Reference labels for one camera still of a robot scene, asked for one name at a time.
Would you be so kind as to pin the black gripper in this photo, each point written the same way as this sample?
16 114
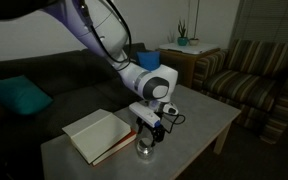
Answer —
150 125

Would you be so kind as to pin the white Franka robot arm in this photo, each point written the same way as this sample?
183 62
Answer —
117 50

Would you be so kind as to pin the glass candle jar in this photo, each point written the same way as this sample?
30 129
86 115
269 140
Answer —
144 152

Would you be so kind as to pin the red hardcover book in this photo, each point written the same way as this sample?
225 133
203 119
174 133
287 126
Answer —
125 140

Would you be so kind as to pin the small white wrist connector box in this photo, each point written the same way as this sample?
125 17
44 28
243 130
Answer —
170 108

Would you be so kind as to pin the white hardcover book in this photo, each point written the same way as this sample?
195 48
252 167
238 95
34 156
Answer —
99 136

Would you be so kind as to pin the blue throw cushion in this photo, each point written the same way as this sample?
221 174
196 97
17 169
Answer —
149 60

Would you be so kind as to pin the wooden coffee table leg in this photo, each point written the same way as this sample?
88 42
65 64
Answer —
222 140

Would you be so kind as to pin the wooden side table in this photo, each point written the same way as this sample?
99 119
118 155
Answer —
187 66

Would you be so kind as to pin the white flat board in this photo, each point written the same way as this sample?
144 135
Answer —
190 48

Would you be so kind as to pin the teal pot with plant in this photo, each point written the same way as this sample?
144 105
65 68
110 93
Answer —
182 41

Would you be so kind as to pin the small white plant pot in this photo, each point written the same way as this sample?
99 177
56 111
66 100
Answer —
194 42

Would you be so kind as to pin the striped armchair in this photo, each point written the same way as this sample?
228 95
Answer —
247 86

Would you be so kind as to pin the dark grey fabric sofa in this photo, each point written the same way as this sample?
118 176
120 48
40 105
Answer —
50 80

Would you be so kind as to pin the teal throw cushion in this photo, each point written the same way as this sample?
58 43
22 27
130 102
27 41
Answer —
17 95

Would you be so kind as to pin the window blinds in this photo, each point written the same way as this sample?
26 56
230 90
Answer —
270 20

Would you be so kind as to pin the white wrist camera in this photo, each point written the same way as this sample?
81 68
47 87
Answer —
144 114

